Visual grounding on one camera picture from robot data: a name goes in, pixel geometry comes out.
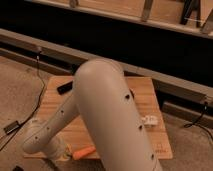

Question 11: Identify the black power adapter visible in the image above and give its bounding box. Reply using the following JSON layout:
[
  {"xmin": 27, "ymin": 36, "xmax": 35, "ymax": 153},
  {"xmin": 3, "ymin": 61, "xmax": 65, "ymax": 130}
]
[{"xmin": 4, "ymin": 121, "xmax": 20, "ymax": 135}]

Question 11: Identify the black rectangular object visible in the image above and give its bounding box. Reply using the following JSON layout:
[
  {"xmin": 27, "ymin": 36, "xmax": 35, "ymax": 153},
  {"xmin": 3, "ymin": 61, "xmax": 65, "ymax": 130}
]
[{"xmin": 57, "ymin": 81, "xmax": 73, "ymax": 95}]

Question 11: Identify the black cable right side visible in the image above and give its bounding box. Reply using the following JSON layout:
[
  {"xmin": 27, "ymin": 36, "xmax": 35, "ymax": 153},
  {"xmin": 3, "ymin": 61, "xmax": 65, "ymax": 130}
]
[{"xmin": 183, "ymin": 101, "xmax": 213, "ymax": 141}]

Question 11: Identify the wooden table board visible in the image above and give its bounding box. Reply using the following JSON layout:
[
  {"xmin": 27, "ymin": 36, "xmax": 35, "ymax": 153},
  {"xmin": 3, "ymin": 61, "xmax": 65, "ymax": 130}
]
[{"xmin": 26, "ymin": 76, "xmax": 173, "ymax": 160}]

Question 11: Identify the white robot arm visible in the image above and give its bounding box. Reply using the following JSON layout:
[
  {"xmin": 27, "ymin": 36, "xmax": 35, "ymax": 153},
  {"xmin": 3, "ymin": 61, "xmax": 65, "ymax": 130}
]
[{"xmin": 22, "ymin": 59, "xmax": 163, "ymax": 171}]

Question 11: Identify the black cable on floor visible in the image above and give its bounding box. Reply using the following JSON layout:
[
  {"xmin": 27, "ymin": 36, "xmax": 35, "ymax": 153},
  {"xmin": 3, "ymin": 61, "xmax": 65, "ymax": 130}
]
[{"xmin": 0, "ymin": 53, "xmax": 47, "ymax": 152}]

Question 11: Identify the orange pepper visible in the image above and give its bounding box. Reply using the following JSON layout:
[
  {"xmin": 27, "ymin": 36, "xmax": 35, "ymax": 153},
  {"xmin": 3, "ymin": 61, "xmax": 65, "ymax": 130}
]
[{"xmin": 72, "ymin": 146, "xmax": 96, "ymax": 160}]

